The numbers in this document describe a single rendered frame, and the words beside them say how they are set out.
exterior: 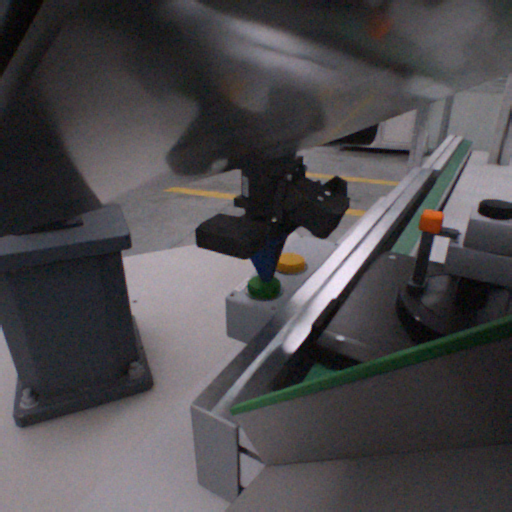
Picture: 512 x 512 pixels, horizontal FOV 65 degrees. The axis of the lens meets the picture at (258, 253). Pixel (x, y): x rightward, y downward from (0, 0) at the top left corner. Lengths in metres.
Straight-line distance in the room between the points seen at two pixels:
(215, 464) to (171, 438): 0.09
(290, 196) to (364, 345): 0.16
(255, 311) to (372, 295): 0.13
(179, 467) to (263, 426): 0.20
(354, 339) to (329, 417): 0.20
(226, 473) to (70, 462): 0.17
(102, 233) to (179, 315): 0.25
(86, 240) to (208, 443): 0.21
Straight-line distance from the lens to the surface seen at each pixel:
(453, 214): 0.94
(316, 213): 0.39
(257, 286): 0.48
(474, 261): 0.43
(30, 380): 0.52
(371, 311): 0.45
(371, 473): 0.20
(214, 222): 0.38
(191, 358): 0.55
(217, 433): 0.36
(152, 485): 0.44
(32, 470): 0.49
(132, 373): 0.51
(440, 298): 0.46
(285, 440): 0.25
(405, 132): 5.73
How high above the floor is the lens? 1.22
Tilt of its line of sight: 26 degrees down
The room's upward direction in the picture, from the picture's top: straight up
